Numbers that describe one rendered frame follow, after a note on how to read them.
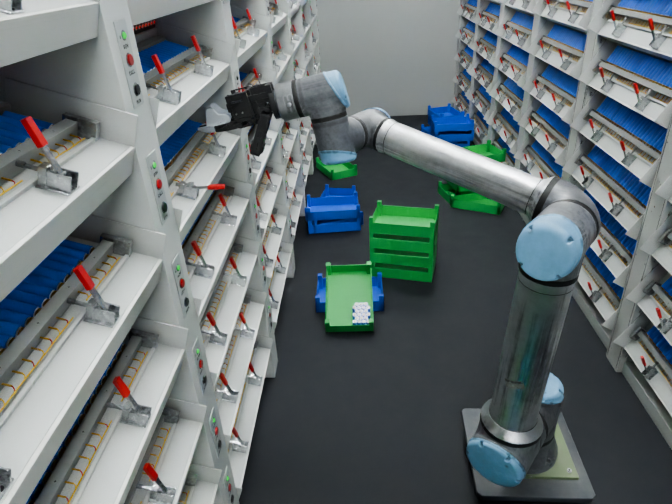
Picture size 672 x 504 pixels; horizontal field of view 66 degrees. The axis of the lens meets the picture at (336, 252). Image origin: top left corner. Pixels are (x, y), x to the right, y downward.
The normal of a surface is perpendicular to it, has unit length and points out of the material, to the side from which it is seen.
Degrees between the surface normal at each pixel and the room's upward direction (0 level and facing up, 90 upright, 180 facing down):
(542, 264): 82
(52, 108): 90
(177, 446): 19
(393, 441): 0
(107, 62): 90
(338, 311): 26
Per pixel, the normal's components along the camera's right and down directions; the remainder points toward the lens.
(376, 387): -0.05, -0.87
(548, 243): -0.62, 0.29
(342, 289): -0.06, -0.56
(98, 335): 0.28, -0.83
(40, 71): -0.03, 0.50
